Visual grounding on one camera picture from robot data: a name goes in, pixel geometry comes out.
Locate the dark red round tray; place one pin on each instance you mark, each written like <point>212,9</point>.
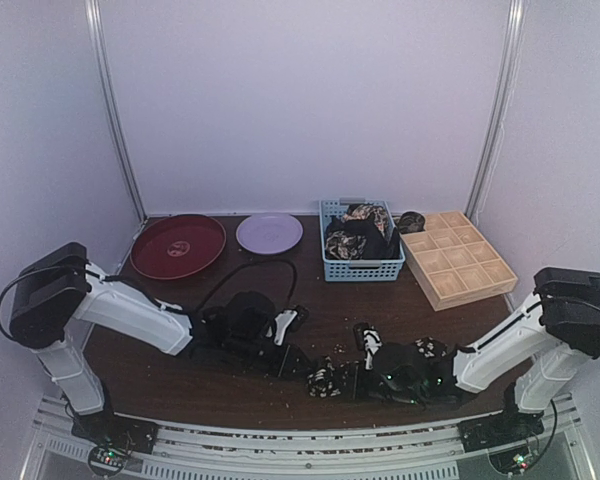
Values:
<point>177,247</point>

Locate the black skull pattern tie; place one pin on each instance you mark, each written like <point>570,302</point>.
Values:
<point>322,383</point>

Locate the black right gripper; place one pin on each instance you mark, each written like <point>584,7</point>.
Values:
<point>355,382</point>

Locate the plain black tie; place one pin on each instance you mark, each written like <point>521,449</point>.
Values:
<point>354,240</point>

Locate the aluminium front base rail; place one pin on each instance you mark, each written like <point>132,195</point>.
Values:
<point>421,451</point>

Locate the orange paisley patterned tie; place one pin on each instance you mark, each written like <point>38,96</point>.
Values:
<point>375,213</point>

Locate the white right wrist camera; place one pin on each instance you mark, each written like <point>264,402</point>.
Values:
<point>368,340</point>

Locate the lavender round plate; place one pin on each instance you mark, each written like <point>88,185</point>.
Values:
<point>269,233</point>

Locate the green circuit board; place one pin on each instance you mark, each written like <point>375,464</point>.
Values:
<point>513,461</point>
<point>104,461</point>

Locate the right aluminium frame post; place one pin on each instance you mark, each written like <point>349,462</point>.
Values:
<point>495,128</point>

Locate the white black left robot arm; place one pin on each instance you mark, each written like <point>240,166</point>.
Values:
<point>65,286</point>

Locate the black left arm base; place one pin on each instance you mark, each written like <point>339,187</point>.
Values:
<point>119,432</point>

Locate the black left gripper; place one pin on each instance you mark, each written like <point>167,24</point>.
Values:
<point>293,355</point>

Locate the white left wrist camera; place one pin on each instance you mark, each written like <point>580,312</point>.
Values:
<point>289,320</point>

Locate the rolled dark patterned tie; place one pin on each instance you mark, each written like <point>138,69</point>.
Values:
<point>411,222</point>

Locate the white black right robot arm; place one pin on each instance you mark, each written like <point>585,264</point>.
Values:
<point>558,325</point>

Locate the left green circuit board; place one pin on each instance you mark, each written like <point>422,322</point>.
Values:
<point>104,461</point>

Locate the aluminium frame post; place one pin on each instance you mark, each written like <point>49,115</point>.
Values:
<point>98,42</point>
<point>495,128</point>

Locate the wooden compartment organizer box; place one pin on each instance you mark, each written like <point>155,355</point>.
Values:
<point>454,264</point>

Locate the blue perforated plastic basket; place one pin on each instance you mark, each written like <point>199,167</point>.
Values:
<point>360,270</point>

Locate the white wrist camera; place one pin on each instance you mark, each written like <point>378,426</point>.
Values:
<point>289,320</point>
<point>368,340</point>

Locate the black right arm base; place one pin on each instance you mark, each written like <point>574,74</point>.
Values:
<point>498,429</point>

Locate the right green circuit board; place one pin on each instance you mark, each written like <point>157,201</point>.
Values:
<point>513,461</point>

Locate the left aluminium frame post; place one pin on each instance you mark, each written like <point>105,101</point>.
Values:
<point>98,42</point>

